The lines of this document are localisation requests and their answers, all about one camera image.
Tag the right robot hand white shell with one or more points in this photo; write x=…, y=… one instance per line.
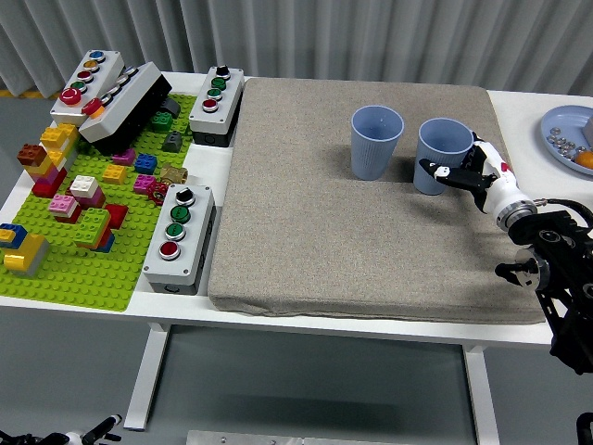
x=500, y=185

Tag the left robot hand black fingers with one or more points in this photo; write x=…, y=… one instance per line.
x=97, y=428

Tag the blue ribbed plastic cup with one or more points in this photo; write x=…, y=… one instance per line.
x=370, y=157
x=440, y=148

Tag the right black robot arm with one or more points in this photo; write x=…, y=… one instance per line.
x=556, y=241

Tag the white table leg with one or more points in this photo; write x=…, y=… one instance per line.
x=482, y=398
x=143, y=380

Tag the orange fruit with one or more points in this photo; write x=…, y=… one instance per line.
x=584, y=160

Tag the blue plate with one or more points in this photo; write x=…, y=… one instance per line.
x=567, y=120

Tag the grey block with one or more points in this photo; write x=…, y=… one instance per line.
x=589, y=130

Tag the green studded toy baseplate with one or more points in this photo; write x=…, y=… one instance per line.
x=92, y=278

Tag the grey-brown fabric mat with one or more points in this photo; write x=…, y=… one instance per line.
x=347, y=241

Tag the large yellow grey brick stack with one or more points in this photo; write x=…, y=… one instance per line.
x=25, y=255

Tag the green orange brick stack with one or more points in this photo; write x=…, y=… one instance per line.
x=92, y=225

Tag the blue and yellow toy brick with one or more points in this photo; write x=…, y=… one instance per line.
x=11, y=234

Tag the red toy brick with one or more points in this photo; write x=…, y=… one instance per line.
x=118, y=215
x=69, y=217

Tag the grey four-button control box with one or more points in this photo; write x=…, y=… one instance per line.
x=227, y=106
x=197, y=232

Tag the light pink toy brick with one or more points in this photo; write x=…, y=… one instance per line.
x=62, y=203

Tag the dark pink toy brick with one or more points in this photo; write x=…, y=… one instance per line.
x=95, y=200

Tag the white toy brick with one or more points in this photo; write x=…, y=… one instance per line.
x=84, y=184

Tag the red valve wheel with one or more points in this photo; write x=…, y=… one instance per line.
x=160, y=191

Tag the magenta toy brick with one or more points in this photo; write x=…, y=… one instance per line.
x=143, y=184
x=124, y=157

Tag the small yellow toy brick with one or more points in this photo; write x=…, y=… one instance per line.
x=114, y=174

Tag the yellow pink red brick tower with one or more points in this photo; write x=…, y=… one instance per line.
x=46, y=178

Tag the brass pipe fitting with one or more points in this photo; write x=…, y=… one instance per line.
x=173, y=174

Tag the grey pleated curtain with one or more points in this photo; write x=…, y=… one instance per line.
x=278, y=37

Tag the brown toy brick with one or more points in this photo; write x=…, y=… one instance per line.
x=31, y=155

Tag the yellow and grey toy brick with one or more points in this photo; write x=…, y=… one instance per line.
x=58, y=135

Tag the dark grey toy brick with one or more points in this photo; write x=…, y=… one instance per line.
x=172, y=141

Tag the green toy brick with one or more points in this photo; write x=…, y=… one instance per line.
x=160, y=120

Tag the grey control box black base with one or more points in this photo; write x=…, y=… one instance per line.
x=125, y=106

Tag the black curved toy piece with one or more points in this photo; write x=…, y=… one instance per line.
x=170, y=107

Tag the grey five-button control box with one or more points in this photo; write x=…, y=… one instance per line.
x=104, y=69

